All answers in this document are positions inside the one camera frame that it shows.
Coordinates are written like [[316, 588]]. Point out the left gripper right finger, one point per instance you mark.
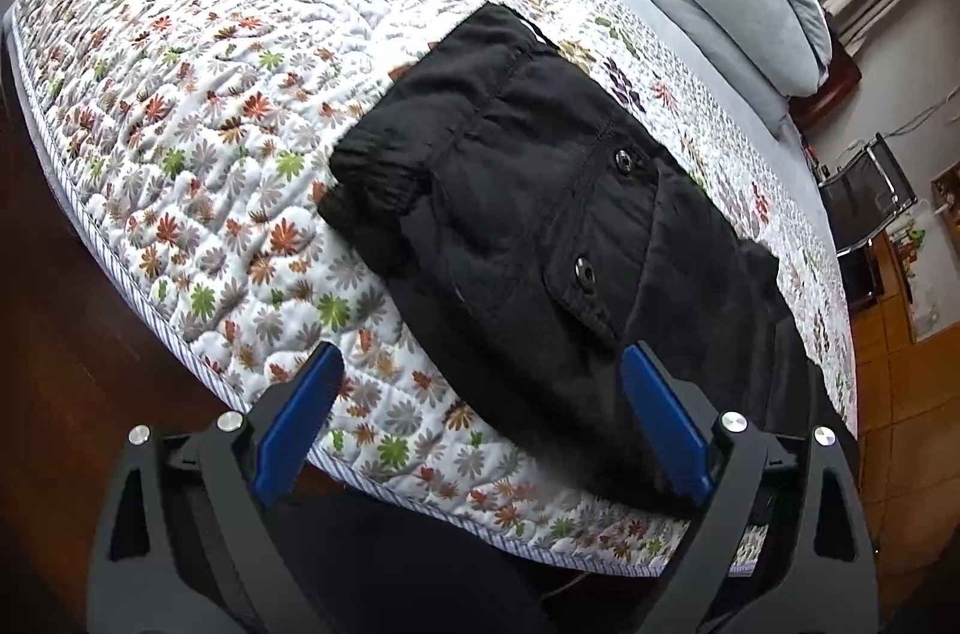
[[778, 541]]

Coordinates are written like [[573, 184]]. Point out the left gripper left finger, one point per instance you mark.
[[182, 543]]

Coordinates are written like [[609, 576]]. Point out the black pants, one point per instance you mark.
[[529, 229]]

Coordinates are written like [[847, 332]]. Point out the floral quilted bedspread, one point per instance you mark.
[[188, 142]]

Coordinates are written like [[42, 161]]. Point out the black metal frame chair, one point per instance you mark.
[[870, 192]]

